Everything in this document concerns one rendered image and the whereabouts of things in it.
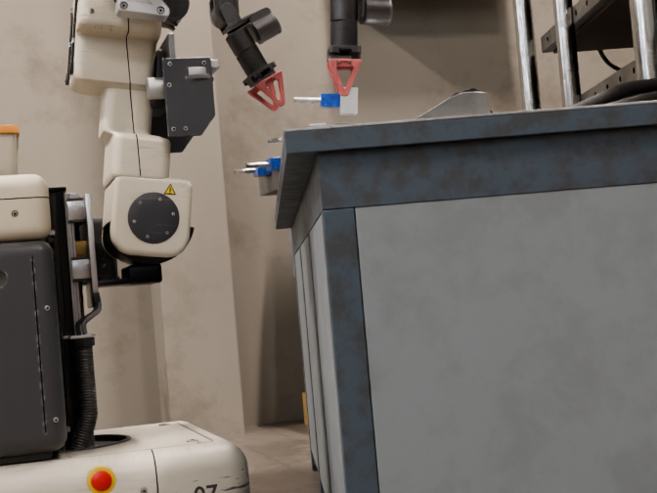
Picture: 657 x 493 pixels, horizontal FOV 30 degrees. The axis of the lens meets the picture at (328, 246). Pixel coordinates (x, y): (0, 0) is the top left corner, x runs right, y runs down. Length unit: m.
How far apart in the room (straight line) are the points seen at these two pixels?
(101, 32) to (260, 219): 2.99
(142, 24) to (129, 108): 0.17
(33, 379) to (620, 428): 1.05
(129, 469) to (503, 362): 0.75
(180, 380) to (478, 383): 3.23
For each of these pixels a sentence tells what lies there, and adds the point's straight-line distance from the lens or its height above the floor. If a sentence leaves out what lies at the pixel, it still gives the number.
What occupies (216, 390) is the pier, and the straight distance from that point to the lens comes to 5.11.
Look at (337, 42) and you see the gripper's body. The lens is 2.55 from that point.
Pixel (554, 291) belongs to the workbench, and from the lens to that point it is 1.96.
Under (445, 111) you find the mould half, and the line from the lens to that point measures 2.57.
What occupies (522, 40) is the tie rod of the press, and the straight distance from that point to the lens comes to 3.96.
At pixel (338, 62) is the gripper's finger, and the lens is 2.52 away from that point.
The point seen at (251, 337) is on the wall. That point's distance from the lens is 5.44.
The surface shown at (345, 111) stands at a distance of 2.53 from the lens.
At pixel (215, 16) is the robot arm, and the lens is 2.91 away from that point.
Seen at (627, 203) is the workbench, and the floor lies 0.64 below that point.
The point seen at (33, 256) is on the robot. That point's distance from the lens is 2.32.
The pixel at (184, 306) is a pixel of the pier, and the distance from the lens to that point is 5.08.
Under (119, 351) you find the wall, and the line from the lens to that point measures 5.35.
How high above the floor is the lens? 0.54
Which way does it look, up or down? 2 degrees up
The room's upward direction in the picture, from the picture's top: 5 degrees counter-clockwise
